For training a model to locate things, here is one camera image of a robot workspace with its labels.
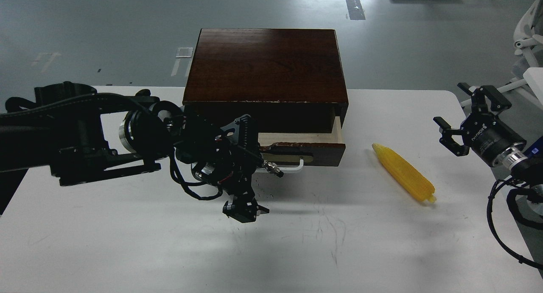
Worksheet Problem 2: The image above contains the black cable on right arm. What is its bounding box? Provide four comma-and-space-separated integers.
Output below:
487, 179, 543, 270

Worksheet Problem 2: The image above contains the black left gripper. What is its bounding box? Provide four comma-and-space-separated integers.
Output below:
222, 175, 270, 223

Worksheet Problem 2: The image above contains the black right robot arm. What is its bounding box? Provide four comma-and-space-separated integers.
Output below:
433, 82, 542, 204

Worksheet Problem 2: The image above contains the yellow corn cob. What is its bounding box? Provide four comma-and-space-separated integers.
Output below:
372, 143, 437, 204

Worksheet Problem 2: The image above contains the white office chair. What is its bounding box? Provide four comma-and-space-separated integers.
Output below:
460, 0, 543, 111

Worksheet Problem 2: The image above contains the dark wooden drawer cabinet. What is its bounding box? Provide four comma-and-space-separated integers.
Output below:
182, 28, 349, 133

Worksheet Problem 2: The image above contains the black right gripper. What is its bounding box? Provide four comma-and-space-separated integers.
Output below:
433, 82, 527, 167

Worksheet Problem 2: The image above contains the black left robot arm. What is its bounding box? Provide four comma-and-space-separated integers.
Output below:
0, 82, 284, 223

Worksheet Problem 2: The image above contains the wooden drawer with white handle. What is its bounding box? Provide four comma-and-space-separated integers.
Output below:
258, 117, 347, 173

